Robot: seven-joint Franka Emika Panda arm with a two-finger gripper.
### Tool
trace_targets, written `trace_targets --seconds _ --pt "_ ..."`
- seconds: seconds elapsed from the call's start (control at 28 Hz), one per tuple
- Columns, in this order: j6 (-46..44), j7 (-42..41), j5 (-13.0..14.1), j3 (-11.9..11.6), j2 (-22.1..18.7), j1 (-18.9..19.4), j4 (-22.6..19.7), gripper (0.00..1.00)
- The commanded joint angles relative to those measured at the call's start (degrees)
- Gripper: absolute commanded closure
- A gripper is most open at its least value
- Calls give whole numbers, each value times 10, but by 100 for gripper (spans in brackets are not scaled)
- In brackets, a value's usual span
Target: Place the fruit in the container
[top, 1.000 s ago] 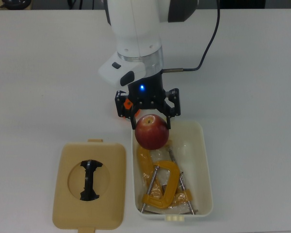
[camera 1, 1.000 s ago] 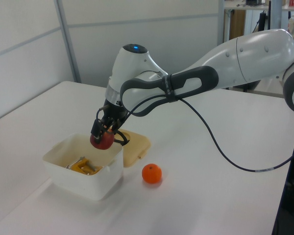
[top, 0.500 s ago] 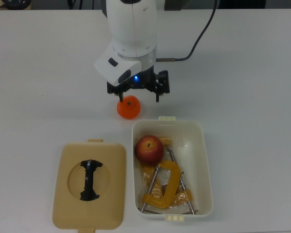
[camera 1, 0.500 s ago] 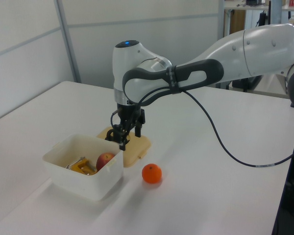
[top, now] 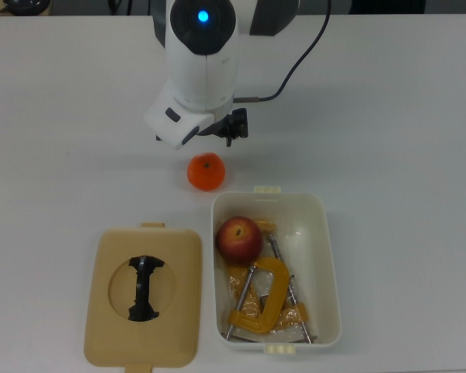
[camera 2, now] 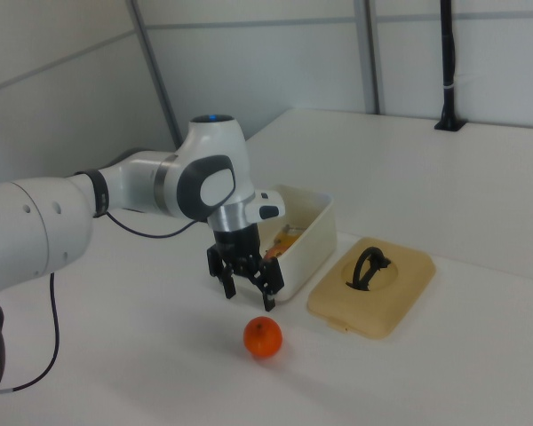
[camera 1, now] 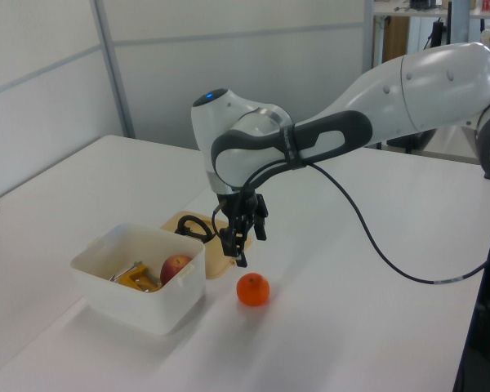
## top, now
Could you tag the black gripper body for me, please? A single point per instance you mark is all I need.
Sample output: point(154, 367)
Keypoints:
point(213, 128)

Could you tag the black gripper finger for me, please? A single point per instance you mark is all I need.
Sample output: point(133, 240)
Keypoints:
point(238, 122)

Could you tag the red apple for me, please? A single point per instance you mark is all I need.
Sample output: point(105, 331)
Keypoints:
point(238, 241)

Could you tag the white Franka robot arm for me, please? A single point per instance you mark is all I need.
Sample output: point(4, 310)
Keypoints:
point(202, 70)

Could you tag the white plastic container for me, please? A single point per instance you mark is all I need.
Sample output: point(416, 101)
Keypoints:
point(318, 233)

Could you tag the beige container lid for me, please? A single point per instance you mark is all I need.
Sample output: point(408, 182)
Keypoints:
point(101, 311)

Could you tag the orange tangerine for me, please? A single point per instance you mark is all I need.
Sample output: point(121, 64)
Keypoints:
point(206, 171)

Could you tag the large yellow C-clamp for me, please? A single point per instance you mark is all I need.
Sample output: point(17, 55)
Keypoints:
point(275, 281)

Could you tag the small yellow C-clamp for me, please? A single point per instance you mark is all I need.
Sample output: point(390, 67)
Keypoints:
point(297, 312)

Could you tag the black round object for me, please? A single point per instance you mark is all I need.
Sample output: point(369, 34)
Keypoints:
point(25, 5)

